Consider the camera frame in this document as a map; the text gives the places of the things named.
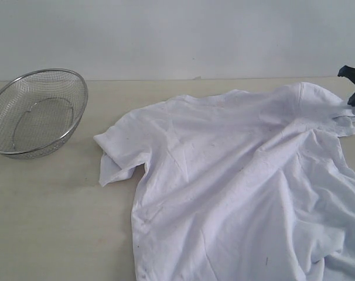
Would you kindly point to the white t-shirt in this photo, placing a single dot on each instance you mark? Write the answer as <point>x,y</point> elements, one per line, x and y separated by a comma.
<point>239,186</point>

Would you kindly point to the metal mesh basket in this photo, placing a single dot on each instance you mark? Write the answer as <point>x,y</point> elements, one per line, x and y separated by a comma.
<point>39,112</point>

